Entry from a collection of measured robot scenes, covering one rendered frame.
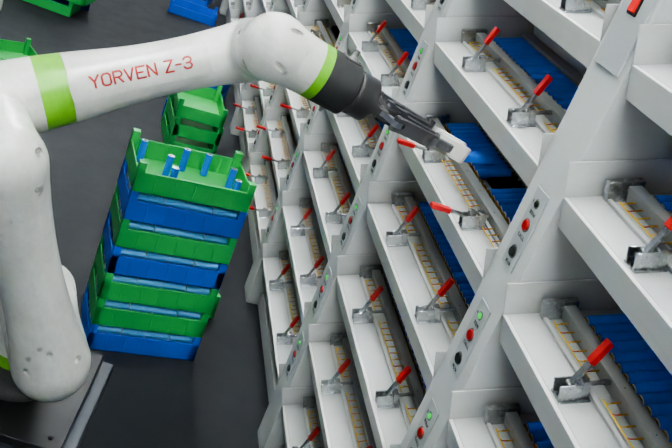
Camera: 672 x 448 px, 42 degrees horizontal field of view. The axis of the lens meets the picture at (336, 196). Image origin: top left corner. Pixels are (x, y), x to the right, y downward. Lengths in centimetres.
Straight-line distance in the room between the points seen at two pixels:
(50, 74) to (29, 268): 29
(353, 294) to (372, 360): 23
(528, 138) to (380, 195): 62
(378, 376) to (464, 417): 38
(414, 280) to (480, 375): 39
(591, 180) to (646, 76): 16
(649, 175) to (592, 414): 32
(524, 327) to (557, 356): 7
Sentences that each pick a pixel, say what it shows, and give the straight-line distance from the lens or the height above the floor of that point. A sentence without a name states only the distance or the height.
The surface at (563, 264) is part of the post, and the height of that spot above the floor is 102.
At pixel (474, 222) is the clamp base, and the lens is 146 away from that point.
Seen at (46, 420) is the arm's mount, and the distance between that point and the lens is 175.
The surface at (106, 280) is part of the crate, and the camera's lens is 233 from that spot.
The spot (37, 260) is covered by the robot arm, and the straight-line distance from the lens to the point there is 138.
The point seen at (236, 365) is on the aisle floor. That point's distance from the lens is 256.
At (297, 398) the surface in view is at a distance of 218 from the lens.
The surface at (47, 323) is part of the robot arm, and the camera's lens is 146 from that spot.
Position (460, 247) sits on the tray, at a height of 91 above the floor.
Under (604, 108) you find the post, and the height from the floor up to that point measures 124.
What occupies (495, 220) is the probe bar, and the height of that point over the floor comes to 97.
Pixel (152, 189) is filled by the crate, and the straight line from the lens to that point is 220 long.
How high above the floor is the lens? 145
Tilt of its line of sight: 22 degrees down
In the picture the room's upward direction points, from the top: 22 degrees clockwise
